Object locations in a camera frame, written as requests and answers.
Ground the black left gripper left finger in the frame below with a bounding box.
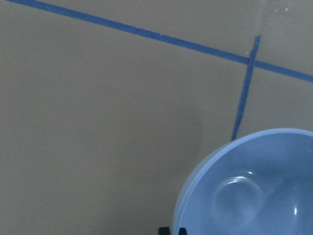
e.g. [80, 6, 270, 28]
[158, 227, 170, 235]

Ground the blue bowl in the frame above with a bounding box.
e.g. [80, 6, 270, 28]
[171, 128, 313, 235]

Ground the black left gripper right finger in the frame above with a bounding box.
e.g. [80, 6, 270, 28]
[179, 228, 187, 235]

